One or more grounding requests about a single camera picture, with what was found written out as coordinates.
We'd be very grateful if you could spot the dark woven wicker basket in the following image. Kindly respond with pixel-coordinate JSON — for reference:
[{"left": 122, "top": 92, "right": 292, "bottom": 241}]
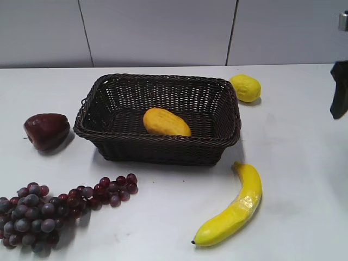
[{"left": 73, "top": 73, "right": 241, "bottom": 166}]

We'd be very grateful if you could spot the purple grape bunch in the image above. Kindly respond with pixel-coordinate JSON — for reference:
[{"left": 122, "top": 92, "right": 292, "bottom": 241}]
[{"left": 1, "top": 173, "right": 138, "bottom": 253}]

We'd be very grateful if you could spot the orange yellow mango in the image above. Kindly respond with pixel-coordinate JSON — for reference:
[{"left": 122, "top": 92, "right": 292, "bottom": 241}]
[{"left": 143, "top": 108, "right": 191, "bottom": 136}]

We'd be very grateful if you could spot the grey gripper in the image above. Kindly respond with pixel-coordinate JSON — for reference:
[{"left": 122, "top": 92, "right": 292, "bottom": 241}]
[{"left": 330, "top": 10, "right": 348, "bottom": 120}]

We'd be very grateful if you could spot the yellow banana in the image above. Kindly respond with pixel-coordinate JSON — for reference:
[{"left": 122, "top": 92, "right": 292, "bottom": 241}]
[{"left": 191, "top": 161, "right": 263, "bottom": 247}]

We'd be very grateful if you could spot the dark red apple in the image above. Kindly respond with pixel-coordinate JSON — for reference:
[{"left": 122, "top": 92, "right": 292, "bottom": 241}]
[{"left": 23, "top": 113, "right": 70, "bottom": 152}]

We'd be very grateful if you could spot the yellow lemon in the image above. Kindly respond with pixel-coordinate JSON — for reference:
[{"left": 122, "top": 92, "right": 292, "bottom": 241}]
[{"left": 230, "top": 74, "right": 262, "bottom": 103}]

